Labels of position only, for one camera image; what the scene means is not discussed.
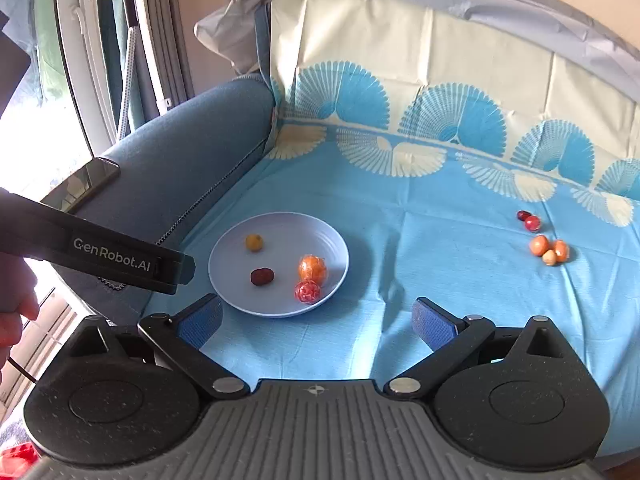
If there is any light blue round plate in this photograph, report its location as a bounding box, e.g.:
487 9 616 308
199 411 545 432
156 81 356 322
208 211 349 318

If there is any blue fan-pattern cloth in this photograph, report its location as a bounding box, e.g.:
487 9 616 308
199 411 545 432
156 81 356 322
144 0 640 461

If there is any blue fabric sofa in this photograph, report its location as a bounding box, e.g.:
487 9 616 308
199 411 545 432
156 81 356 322
57 63 274 325

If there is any white braided cable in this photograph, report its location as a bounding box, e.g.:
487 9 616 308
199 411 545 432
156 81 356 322
115 24 139 142

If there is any teal curtain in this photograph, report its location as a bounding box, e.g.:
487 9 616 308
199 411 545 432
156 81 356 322
94 0 156 136

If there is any orange kumquat fruit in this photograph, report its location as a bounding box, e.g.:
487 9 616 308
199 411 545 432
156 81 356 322
528 235 550 257

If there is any red cherry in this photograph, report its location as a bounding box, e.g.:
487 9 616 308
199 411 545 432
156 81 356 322
524 214 541 232

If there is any pink lychee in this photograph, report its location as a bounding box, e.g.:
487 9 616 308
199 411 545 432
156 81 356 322
294 278 322 304

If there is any small pale yellow fruit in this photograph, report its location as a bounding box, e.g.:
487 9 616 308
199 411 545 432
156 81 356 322
541 249 558 266

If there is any red object on floor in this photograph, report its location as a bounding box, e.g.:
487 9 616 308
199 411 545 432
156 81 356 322
0 442 40 480

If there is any small yellow-green fruit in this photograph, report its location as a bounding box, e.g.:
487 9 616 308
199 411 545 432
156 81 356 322
245 233 264 252

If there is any black smartphone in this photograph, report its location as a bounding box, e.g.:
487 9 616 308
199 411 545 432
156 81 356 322
41 157 120 214

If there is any person's left hand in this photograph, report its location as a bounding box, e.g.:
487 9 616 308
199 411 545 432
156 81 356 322
0 252 39 368

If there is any grey plastic cover sheet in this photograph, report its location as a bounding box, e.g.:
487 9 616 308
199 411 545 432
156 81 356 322
194 0 639 100

